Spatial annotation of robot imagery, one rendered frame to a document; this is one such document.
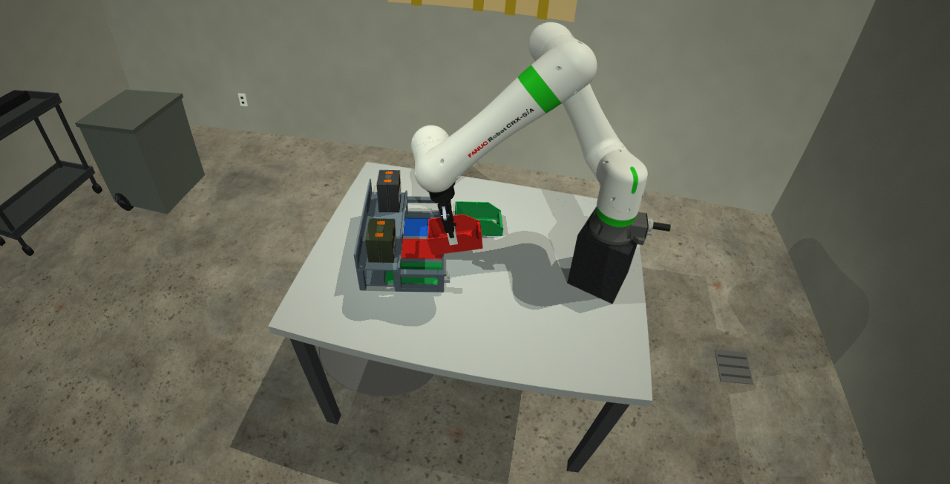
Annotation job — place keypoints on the red bin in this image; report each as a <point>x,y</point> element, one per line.
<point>468,233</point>

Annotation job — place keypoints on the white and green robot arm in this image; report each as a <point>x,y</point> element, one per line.
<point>563,66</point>

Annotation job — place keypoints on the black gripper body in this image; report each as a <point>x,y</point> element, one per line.
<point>442,199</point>

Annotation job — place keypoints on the green bin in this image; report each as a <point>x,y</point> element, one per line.
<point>485,212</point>

